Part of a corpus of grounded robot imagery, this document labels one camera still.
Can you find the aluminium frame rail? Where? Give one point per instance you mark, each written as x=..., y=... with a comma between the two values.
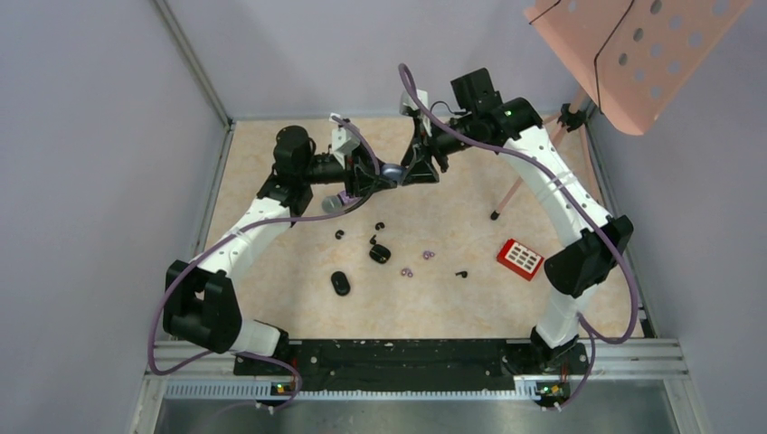
x=184, y=375

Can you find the red white toy block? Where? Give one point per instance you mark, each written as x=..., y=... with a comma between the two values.
x=520, y=259

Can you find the closed black earbud case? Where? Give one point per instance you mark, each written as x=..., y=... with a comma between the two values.
x=340, y=283

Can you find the lavender earbud charging case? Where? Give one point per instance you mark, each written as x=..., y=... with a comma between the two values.
x=392, y=172

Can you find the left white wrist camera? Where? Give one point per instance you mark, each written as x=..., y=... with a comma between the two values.
x=344, y=139

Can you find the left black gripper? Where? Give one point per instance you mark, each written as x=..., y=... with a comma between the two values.
x=360, y=176

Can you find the pink music stand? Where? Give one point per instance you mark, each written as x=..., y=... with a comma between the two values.
x=676, y=96

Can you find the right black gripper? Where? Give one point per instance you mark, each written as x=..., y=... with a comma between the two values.
x=418, y=158

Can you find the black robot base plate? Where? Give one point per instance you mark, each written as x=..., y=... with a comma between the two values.
x=426, y=365

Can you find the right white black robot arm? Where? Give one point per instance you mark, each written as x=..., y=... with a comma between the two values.
x=590, y=242

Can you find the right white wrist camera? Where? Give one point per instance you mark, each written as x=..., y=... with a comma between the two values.
x=413, y=107

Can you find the purple glitter microphone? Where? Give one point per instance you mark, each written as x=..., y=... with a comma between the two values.
x=338, y=202

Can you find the open black earbud case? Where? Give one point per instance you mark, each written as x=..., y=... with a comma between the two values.
x=378, y=252

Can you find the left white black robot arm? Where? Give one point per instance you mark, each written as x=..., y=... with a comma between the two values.
x=200, y=305

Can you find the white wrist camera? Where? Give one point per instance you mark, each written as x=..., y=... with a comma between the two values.
x=413, y=107
x=344, y=139

